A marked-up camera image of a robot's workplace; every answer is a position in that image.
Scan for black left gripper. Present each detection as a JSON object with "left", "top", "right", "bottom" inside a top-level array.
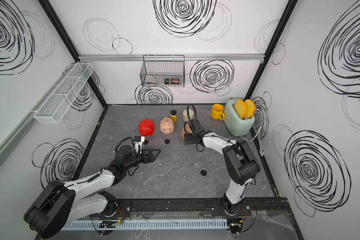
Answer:
[{"left": 124, "top": 148, "right": 161, "bottom": 172}]

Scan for light pink piggy bank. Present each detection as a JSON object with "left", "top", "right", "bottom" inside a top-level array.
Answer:
[{"left": 160, "top": 117, "right": 175, "bottom": 135}]

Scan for red piggy bank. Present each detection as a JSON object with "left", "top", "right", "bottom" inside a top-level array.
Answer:
[{"left": 139, "top": 119, "right": 155, "bottom": 137}]

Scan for dark pink piggy bank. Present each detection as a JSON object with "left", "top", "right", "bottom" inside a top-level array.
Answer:
[{"left": 182, "top": 124, "right": 192, "bottom": 139}]

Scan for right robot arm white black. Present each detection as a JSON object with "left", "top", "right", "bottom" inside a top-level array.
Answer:
[{"left": 184, "top": 120, "right": 261, "bottom": 215}]

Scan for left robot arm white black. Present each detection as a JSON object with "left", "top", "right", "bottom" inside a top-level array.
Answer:
[{"left": 24, "top": 145, "right": 161, "bottom": 239}]

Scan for yellow spice jar black lid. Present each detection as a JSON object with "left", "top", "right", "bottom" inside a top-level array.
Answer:
[{"left": 171, "top": 110, "right": 178, "bottom": 124}]

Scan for yellow mug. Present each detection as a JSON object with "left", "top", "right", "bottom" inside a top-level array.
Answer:
[{"left": 211, "top": 104, "right": 225, "bottom": 121}]

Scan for mint green toaster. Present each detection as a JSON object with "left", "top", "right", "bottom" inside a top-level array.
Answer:
[{"left": 223, "top": 99, "right": 255, "bottom": 137}]

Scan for yellow toast slice left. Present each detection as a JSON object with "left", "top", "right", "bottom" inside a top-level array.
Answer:
[{"left": 234, "top": 99, "right": 247, "bottom": 119}]

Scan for yellow toast slice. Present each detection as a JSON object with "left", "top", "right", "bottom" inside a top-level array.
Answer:
[
  {"left": 244, "top": 99, "right": 256, "bottom": 119},
  {"left": 234, "top": 99, "right": 247, "bottom": 119}
]

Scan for small items in basket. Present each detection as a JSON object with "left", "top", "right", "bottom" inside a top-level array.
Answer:
[{"left": 164, "top": 78, "right": 182, "bottom": 86}]

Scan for yellow toast slice right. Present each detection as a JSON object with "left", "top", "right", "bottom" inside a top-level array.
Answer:
[{"left": 244, "top": 99, "right": 256, "bottom": 119}]

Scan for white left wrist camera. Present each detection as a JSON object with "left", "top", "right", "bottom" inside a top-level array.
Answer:
[{"left": 134, "top": 136, "right": 145, "bottom": 154}]

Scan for black wire basket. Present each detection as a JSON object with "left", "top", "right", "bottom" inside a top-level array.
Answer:
[{"left": 140, "top": 60, "right": 186, "bottom": 88}]

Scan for white toaster cable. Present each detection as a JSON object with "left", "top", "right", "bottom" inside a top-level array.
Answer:
[{"left": 240, "top": 124, "right": 265, "bottom": 157}]

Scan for white slotted cable duct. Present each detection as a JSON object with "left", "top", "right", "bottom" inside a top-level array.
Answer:
[{"left": 62, "top": 219, "right": 229, "bottom": 231}]

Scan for aluminium wall rail back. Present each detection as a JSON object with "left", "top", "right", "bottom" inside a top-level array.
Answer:
[{"left": 79, "top": 53, "right": 265, "bottom": 62}]

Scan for aluminium wall rail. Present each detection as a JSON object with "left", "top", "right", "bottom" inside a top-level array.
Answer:
[
  {"left": 0, "top": 61, "right": 79, "bottom": 167},
  {"left": 79, "top": 53, "right": 265, "bottom": 62}
]

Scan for white wire shelf basket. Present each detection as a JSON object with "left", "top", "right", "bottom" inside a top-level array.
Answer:
[{"left": 34, "top": 63, "right": 94, "bottom": 124}]

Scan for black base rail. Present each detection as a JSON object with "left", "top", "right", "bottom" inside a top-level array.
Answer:
[{"left": 115, "top": 198, "right": 290, "bottom": 217}]

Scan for aluminium wall rail left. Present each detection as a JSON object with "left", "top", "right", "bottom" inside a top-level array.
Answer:
[{"left": 0, "top": 61, "right": 79, "bottom": 167}]

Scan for black corner frame post left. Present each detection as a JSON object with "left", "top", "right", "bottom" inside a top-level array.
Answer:
[{"left": 38, "top": 0, "right": 108, "bottom": 109}]

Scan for black corner frame post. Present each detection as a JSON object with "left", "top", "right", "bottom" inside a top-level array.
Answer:
[
  {"left": 245, "top": 0, "right": 298, "bottom": 99},
  {"left": 38, "top": 0, "right": 108, "bottom": 109}
]

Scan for black corner frame post right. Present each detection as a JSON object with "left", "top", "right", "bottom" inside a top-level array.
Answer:
[{"left": 245, "top": 0, "right": 298, "bottom": 99}]

